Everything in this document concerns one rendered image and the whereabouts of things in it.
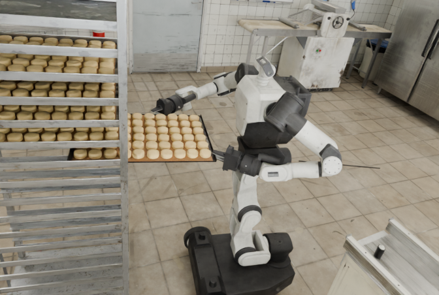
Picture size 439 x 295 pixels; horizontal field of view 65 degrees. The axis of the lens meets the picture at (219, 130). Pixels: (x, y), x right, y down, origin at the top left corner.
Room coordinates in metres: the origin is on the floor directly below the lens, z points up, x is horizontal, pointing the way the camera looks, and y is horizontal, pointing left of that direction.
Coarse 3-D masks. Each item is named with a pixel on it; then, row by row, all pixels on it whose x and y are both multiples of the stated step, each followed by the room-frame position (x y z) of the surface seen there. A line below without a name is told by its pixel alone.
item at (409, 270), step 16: (384, 240) 1.19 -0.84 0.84; (352, 256) 1.06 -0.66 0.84; (384, 256) 1.09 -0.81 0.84; (400, 256) 1.10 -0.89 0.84; (416, 256) 1.11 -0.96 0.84; (352, 272) 1.02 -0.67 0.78; (400, 272) 1.01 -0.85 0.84; (416, 272) 1.02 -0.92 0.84; (432, 272) 1.04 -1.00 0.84; (336, 288) 1.05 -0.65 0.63; (352, 288) 1.00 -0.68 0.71; (368, 288) 0.95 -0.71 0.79; (416, 288) 0.94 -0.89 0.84; (432, 288) 0.95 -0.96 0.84
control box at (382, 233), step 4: (380, 232) 1.23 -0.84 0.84; (384, 232) 1.24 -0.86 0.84; (368, 236) 1.20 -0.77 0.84; (372, 236) 1.20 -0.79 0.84; (376, 236) 1.20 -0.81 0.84; (380, 236) 1.21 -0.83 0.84; (360, 240) 1.16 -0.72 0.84; (364, 240) 1.17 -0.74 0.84; (368, 240) 1.17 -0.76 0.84; (372, 240) 1.18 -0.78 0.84; (364, 244) 1.14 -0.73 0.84; (344, 256) 1.12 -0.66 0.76; (340, 264) 1.12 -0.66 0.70
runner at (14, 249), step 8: (88, 240) 1.07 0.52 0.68; (96, 240) 1.05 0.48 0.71; (104, 240) 1.06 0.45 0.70; (112, 240) 1.07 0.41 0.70; (120, 240) 1.09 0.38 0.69; (0, 248) 0.94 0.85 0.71; (8, 248) 0.95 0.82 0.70; (16, 248) 0.96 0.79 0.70; (24, 248) 0.96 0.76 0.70; (32, 248) 0.97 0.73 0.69; (40, 248) 0.98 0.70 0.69; (48, 248) 0.99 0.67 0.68; (56, 248) 1.00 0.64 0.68
